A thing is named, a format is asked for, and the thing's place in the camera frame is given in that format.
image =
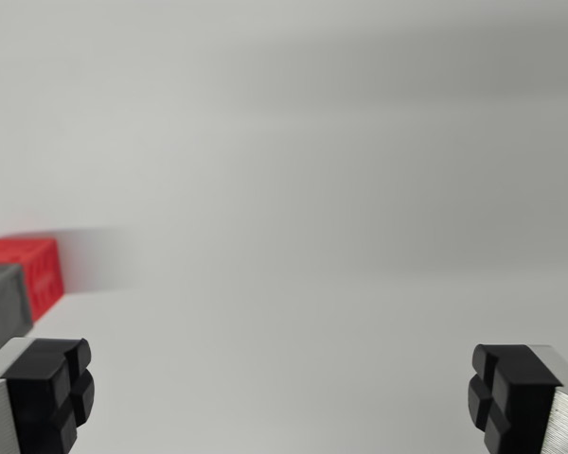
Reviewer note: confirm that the black-padded silver gripper left finger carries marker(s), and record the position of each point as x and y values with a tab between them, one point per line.
33	402

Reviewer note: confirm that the black-padded silver gripper right finger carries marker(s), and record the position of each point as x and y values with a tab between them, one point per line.
520	406

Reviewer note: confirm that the gray embossed dice cube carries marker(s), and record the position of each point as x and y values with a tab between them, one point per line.
2	302

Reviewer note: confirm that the red embossed dice cube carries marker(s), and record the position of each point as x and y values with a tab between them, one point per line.
42	274

